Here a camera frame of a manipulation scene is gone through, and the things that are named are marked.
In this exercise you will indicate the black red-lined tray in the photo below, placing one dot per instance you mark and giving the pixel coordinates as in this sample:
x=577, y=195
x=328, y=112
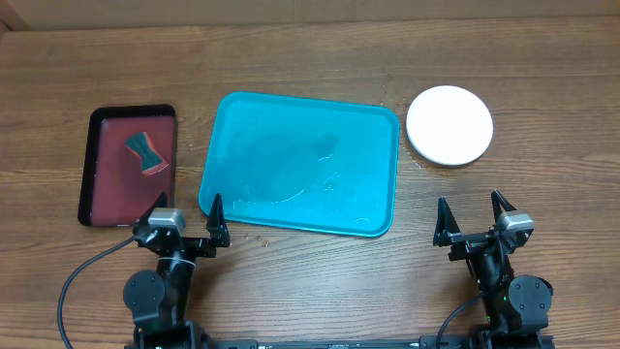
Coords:
x=114, y=192

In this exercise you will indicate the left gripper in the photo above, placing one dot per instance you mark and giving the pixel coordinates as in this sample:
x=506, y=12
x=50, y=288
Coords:
x=217, y=233

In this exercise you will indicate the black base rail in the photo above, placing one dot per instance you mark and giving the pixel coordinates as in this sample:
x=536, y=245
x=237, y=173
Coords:
x=424, y=342

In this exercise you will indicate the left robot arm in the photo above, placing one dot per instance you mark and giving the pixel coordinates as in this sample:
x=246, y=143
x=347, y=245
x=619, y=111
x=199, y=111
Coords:
x=158, y=299

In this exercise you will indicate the white plate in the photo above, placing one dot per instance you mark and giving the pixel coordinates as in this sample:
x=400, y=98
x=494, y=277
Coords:
x=449, y=125

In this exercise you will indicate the red sponge with dark scourer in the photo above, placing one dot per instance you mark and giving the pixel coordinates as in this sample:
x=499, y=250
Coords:
x=150, y=160

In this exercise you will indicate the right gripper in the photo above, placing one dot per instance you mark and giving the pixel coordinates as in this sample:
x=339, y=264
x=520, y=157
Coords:
x=465, y=242

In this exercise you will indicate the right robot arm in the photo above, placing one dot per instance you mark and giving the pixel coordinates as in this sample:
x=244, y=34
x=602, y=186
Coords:
x=516, y=307

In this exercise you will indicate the teal plastic tray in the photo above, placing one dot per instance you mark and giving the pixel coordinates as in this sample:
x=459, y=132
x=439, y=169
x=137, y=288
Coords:
x=304, y=164

